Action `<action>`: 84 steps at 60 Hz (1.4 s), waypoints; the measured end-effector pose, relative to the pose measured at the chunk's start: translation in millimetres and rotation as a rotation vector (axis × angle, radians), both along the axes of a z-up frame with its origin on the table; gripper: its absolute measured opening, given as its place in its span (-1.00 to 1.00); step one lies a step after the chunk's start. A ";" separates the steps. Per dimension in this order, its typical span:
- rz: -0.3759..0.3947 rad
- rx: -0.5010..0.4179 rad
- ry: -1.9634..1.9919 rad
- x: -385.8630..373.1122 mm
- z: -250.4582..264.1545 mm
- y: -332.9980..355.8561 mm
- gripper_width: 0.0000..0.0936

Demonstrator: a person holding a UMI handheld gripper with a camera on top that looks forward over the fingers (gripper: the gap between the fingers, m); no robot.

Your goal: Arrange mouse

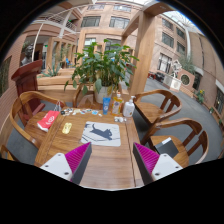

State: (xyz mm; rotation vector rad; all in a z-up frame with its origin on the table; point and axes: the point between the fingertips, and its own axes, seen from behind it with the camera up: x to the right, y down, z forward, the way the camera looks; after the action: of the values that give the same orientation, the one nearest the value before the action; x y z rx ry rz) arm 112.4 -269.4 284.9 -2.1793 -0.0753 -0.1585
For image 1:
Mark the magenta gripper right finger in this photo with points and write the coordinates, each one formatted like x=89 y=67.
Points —
x=153 y=166

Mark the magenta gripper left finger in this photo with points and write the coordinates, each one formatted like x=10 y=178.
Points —
x=70 y=166

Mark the grey cat mouse pad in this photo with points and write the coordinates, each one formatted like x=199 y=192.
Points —
x=101 y=134

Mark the dark notebook on chair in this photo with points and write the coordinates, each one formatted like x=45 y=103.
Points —
x=167 y=146

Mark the yellow oval object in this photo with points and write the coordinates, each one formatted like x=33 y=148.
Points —
x=67 y=128

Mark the red shopping bag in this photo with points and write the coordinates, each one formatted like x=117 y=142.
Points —
x=45 y=123

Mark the near right wooden armchair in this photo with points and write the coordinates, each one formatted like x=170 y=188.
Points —
x=197 y=137

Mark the wooden armchair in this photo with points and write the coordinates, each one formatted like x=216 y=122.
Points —
x=152 y=113
x=197 y=137
x=24 y=120

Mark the white pump bottle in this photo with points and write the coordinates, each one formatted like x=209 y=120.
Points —
x=129 y=108

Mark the far right wooden armchair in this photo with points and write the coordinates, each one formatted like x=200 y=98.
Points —
x=152 y=113

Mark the far wooden chair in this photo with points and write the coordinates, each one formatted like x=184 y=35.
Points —
x=81 y=100

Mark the yellow liquid bottle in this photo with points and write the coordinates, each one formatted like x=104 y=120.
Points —
x=117 y=103

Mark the blue tube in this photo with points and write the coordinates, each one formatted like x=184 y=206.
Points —
x=106 y=103

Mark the left wooden armchair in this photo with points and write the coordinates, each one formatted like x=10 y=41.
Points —
x=24 y=120

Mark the wooden planter bench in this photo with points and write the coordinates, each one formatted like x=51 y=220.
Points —
x=60 y=86

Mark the green potted plant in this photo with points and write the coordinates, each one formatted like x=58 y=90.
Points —
x=102 y=71

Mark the dark bust statue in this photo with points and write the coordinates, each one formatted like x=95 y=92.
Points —
x=28 y=55

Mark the wooden pillar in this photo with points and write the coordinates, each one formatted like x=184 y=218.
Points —
x=143 y=51

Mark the red wooden pedestal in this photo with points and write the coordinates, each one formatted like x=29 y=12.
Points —
x=25 y=79

